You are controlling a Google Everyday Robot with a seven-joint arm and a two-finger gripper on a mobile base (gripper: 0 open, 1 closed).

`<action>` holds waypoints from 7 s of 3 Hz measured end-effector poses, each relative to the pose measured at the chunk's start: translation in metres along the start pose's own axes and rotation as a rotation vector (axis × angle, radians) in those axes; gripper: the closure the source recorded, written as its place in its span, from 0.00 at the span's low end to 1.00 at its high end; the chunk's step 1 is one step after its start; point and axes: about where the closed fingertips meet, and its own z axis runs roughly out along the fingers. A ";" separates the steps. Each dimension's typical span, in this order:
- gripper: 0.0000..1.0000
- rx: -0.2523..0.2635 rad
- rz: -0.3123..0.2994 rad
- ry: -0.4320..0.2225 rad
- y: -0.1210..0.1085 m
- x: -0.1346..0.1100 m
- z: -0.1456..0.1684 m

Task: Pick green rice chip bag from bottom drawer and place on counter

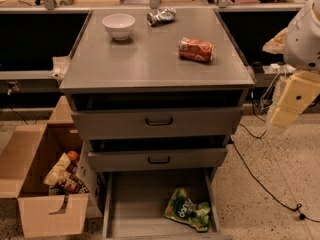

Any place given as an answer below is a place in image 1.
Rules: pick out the brown cardboard box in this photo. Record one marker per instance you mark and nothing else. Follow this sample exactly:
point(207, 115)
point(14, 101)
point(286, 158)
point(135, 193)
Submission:
point(28, 211)

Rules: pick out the grey bottom drawer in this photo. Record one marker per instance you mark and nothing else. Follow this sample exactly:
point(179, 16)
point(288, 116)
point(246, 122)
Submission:
point(136, 203)

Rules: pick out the grey top drawer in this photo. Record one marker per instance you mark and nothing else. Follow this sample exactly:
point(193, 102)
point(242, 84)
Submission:
point(156, 123)

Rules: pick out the grey middle drawer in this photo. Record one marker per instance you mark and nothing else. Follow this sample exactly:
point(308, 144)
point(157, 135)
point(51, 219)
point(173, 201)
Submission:
point(156, 159)

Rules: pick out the white ceramic bowl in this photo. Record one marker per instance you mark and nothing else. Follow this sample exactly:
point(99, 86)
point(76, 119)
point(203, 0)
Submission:
point(119, 26)

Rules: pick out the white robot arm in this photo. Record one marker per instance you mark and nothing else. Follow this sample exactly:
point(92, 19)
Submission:
point(299, 43)

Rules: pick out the grey drawer cabinet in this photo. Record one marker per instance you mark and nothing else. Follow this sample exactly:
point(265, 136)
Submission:
point(146, 72)

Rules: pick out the white power strip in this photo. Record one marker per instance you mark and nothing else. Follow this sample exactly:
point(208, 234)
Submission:
point(272, 68)

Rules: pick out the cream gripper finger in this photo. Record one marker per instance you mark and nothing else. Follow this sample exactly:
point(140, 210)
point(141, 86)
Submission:
point(276, 44)
point(291, 97)

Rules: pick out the orange soda can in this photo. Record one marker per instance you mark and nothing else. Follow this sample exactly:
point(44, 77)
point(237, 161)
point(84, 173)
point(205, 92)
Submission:
point(196, 50)

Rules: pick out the yellow snack bag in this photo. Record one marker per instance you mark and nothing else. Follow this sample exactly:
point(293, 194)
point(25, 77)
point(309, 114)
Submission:
point(59, 168)

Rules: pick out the green rice chip bag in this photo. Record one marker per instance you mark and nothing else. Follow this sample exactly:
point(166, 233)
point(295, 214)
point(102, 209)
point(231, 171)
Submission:
point(181, 209)

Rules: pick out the dark brown snack bag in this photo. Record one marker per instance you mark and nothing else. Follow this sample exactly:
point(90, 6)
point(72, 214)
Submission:
point(69, 181)

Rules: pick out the crumpled silver foil bag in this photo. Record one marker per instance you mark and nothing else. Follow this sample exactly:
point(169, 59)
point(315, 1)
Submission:
point(161, 16)

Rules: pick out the red apple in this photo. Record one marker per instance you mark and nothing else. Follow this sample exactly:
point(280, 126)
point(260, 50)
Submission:
point(73, 156)

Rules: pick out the grey drawer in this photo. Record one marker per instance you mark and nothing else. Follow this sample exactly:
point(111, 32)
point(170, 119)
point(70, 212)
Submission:
point(136, 203)
point(156, 159)
point(156, 123)

